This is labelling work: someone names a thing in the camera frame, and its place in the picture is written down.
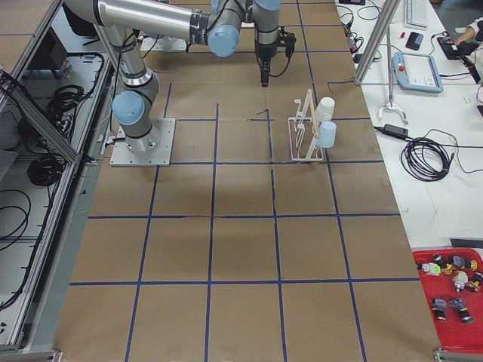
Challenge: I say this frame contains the teach pendant tablet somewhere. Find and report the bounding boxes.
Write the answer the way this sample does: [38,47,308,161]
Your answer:
[392,51,444,94]

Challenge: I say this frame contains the coiled black cable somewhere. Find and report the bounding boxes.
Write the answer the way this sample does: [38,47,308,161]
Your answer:
[400,137,460,184]

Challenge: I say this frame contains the light blue plastic cup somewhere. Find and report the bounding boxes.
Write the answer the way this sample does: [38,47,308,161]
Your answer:
[317,121,337,149]

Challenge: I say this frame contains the white keyboard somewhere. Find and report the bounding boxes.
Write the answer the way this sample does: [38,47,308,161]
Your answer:
[404,0,428,30]

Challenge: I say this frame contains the green handled reacher grabber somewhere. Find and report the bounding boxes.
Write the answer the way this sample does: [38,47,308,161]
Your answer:
[378,28,408,125]

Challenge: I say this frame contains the white wire cup rack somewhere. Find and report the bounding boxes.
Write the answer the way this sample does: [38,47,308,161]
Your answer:
[288,89,324,162]

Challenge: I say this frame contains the white plastic cup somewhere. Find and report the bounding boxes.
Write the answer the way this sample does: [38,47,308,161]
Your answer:
[315,97,335,123]

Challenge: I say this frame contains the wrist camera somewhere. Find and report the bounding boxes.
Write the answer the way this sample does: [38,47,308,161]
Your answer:
[278,29,297,59]

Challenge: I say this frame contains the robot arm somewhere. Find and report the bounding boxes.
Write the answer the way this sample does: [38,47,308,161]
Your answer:
[66,1,293,154]

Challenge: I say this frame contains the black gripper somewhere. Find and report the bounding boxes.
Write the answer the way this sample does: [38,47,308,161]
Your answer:
[255,41,279,87]

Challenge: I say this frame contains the red parts tray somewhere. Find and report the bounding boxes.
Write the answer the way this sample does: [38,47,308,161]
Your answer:
[413,247,482,354]

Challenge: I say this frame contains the black smartphone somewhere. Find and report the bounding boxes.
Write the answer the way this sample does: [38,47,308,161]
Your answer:
[405,32,423,51]

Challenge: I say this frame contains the black power adapter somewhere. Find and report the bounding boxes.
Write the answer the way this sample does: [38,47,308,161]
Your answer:
[383,124,408,140]

